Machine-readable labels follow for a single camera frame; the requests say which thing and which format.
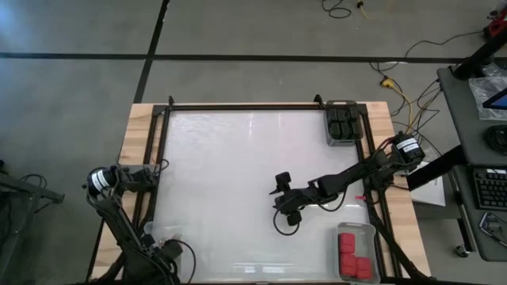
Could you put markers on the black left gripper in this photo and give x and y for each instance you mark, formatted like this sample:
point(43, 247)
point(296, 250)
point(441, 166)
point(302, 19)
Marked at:
point(154, 267)

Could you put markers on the red-lid smoked paprika tin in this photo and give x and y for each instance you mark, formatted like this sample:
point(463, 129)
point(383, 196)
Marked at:
point(363, 268)
point(347, 242)
point(348, 264)

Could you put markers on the translucent plastic bin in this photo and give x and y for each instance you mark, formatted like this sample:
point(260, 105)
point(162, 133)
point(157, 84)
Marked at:
point(366, 237)

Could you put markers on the clear safety glasses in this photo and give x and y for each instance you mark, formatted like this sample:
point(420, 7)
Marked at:
point(491, 225)

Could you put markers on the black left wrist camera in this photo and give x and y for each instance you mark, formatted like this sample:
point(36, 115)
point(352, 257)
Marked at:
point(173, 249)

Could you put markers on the black-lid green spice tin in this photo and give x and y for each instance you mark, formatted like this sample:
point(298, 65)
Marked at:
point(345, 128)
point(342, 114)
point(355, 127)
point(352, 112)
point(335, 129)

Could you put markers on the red tool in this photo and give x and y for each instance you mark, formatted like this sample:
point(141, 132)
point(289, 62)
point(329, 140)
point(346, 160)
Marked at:
point(498, 25)

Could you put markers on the white paper sheet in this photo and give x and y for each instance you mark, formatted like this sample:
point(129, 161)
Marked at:
point(429, 196)

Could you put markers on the black stand pole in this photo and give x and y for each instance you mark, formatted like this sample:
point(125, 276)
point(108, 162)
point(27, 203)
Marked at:
point(483, 51)

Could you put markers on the grey metal stand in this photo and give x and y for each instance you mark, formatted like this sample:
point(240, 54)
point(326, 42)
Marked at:
point(31, 189)

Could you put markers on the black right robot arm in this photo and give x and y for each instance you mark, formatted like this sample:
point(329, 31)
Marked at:
point(356, 172)

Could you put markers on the desk caster wheel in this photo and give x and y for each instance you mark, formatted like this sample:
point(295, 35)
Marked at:
point(461, 250)

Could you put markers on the clear plastic bag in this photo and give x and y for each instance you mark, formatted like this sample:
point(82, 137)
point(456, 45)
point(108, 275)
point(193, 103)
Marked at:
point(479, 91)

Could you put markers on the clear plastic bin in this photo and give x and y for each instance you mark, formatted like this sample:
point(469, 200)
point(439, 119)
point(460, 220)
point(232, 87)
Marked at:
point(152, 229)

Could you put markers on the blue-screen tablet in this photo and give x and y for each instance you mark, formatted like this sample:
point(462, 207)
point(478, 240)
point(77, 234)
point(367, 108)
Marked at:
point(500, 101)

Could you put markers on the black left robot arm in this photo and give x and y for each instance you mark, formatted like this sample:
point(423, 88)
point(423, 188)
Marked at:
point(119, 221)

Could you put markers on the black keyboard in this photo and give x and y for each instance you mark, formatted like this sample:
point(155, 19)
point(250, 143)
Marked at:
point(491, 190)

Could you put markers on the grey desk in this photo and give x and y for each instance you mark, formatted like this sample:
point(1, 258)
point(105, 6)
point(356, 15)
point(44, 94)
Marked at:
point(455, 103)

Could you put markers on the grey plastic bin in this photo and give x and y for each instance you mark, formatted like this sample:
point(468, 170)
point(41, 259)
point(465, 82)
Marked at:
point(342, 142)

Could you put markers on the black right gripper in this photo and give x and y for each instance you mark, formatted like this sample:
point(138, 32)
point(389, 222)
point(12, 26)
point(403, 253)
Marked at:
point(295, 198)

